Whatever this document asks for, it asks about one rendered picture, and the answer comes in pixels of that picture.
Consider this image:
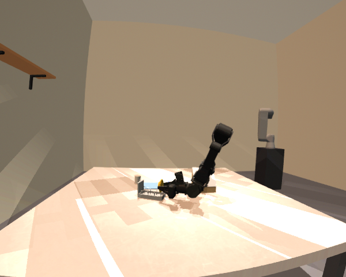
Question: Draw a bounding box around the beige cylinder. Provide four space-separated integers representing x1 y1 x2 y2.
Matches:
134 175 141 184

